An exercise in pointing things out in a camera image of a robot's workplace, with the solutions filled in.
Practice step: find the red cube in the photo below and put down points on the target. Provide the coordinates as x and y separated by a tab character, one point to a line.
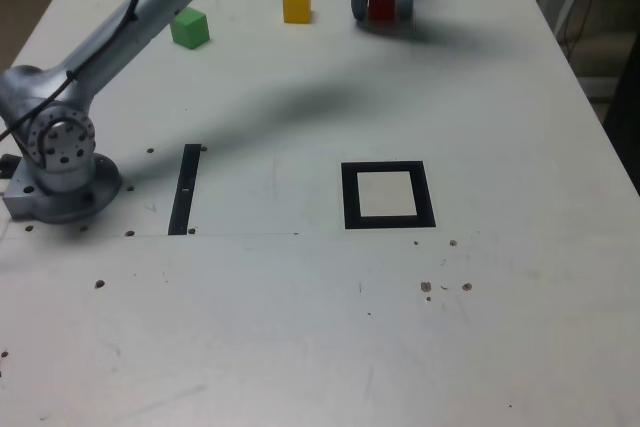
382	6

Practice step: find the yellow cube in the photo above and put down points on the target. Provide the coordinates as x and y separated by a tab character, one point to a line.
297	6

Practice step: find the green cube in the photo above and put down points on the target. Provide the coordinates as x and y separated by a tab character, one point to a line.
190	29

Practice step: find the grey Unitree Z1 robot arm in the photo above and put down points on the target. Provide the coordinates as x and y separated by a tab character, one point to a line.
55	182

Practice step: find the black tape square outline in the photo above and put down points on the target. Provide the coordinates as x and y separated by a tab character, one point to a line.
350	197

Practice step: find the grey flat plate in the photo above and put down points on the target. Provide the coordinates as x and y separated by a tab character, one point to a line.
600	87

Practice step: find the black tape strip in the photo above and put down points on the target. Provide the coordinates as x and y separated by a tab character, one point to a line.
183	172

